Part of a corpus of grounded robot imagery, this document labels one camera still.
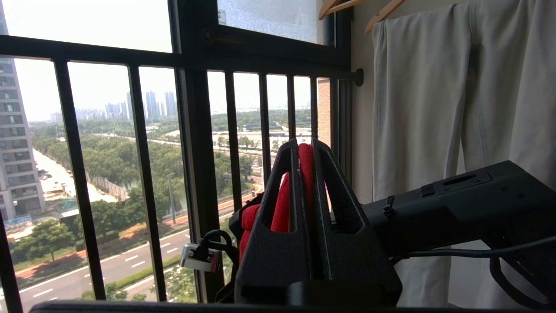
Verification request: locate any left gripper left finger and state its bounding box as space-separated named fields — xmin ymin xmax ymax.
xmin=234 ymin=139 xmax=312 ymax=304

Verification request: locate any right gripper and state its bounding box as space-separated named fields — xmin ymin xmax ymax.
xmin=215 ymin=250 xmax=238 ymax=304

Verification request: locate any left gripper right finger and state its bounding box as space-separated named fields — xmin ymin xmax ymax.
xmin=310 ymin=138 xmax=403 ymax=306

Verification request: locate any white hanging garment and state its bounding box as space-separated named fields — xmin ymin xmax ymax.
xmin=372 ymin=3 xmax=473 ymax=307
xmin=447 ymin=0 xmax=556 ymax=310

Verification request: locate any wooden clothes hanger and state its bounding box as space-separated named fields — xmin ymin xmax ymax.
xmin=364 ymin=0 xmax=407 ymax=35
xmin=318 ymin=0 xmax=366 ymax=20

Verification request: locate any black metal window railing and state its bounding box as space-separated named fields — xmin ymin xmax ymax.
xmin=0 ymin=35 xmax=364 ymax=313

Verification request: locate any grey high-rise building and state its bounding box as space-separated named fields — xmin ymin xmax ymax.
xmin=0 ymin=0 xmax=46 ymax=220

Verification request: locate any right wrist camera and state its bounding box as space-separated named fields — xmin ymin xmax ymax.
xmin=180 ymin=230 xmax=235 ymax=273

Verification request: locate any black cable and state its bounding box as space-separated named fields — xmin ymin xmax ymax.
xmin=391 ymin=235 xmax=556 ymax=310

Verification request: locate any black window frame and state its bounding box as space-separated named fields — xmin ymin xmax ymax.
xmin=167 ymin=0 xmax=354 ymax=303

